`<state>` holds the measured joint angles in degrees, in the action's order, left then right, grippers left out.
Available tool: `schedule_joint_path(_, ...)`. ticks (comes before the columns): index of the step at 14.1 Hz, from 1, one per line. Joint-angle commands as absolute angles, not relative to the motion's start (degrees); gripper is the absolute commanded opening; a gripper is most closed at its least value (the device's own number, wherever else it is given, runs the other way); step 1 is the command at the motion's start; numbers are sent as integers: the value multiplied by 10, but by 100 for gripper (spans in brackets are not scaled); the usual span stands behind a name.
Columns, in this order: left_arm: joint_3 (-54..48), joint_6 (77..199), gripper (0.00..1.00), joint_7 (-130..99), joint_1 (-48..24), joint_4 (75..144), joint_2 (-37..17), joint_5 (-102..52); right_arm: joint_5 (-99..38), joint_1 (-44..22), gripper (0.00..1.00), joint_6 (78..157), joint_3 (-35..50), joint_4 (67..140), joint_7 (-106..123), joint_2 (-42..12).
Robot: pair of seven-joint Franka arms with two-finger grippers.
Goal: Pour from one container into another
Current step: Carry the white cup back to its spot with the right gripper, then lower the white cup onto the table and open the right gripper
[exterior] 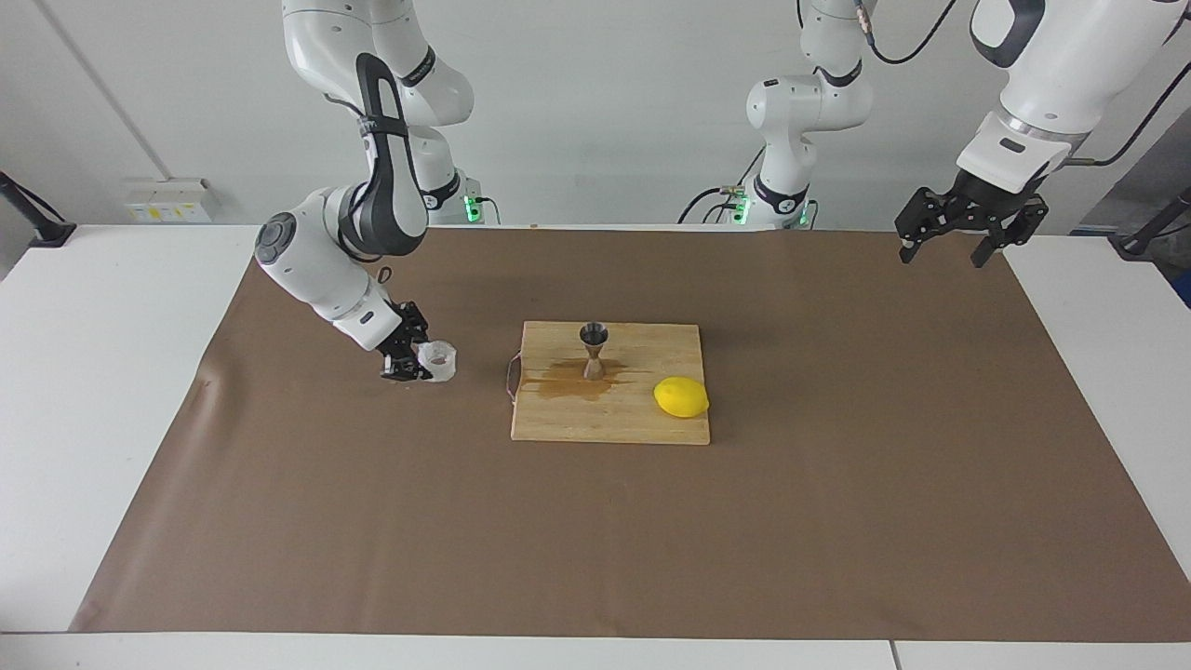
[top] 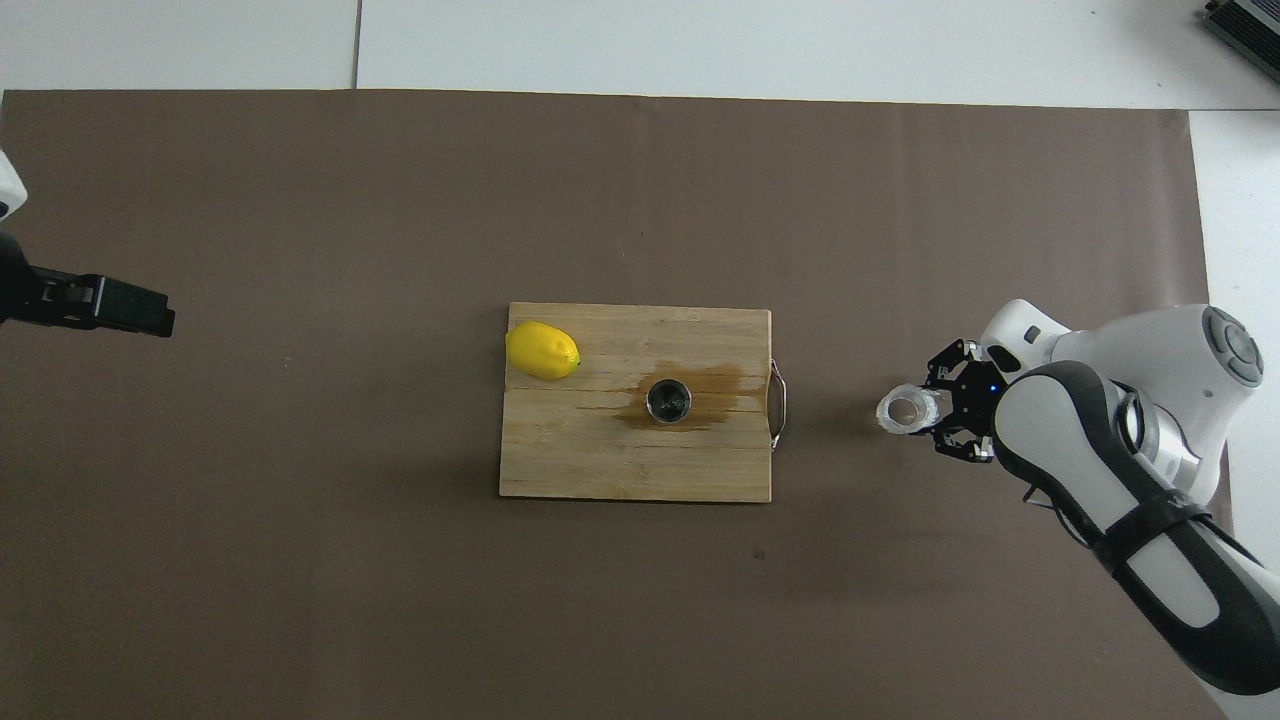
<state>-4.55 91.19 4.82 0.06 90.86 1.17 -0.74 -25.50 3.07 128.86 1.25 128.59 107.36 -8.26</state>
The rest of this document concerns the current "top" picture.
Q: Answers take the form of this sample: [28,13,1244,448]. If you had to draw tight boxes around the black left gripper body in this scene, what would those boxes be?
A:
[0,232,98,329]

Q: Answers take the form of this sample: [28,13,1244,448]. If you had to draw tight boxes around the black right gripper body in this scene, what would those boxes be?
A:
[948,356,1007,442]

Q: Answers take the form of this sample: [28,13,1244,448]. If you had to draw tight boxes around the clear textured glass cup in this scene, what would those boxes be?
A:
[876,382,946,437]

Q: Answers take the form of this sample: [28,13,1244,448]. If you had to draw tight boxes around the steel double jigger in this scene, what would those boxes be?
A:
[645,375,693,426]

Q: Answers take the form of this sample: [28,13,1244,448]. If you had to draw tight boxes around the brown paper mat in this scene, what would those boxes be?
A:
[0,88,1258,720]

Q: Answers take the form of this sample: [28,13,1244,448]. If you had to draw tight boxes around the wooden cutting board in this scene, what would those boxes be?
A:
[498,302,789,504]

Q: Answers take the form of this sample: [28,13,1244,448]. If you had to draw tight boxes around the yellow lemon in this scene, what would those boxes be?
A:
[504,321,582,381]

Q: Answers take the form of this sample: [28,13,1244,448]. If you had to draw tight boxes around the grey finned metal device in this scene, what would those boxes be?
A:
[1197,0,1280,84]

